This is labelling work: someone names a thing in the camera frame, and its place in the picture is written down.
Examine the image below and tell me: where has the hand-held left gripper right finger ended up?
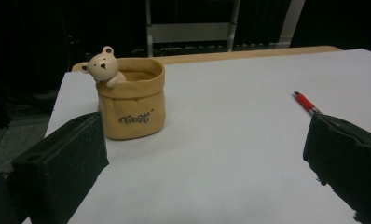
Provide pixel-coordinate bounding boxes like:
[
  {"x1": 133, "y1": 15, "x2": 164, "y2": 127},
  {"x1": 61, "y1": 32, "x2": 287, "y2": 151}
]
[{"x1": 302, "y1": 113, "x2": 371, "y2": 224}]

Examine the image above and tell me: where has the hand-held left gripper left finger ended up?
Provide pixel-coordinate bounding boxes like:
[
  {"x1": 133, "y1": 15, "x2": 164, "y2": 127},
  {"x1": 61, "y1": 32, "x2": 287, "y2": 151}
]
[{"x1": 6, "y1": 111, "x2": 110, "y2": 224}]

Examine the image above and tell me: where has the red pen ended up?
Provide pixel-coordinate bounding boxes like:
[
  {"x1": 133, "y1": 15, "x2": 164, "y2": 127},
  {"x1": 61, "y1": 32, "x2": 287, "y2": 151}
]
[{"x1": 293, "y1": 91, "x2": 322, "y2": 117}]

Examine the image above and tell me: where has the yellow bear pen holder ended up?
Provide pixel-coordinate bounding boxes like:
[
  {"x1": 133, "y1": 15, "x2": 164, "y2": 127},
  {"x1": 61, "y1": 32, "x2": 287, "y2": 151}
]
[{"x1": 79, "y1": 46, "x2": 167, "y2": 141}]

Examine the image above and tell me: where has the white paper sheet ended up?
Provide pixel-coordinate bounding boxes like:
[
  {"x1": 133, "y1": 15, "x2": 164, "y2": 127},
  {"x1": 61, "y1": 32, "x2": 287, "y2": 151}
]
[{"x1": 21, "y1": 48, "x2": 371, "y2": 224}]

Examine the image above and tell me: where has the metal stand frame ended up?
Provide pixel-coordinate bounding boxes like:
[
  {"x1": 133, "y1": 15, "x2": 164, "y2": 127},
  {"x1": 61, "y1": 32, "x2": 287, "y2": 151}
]
[{"x1": 144, "y1": 0, "x2": 241, "y2": 58}]

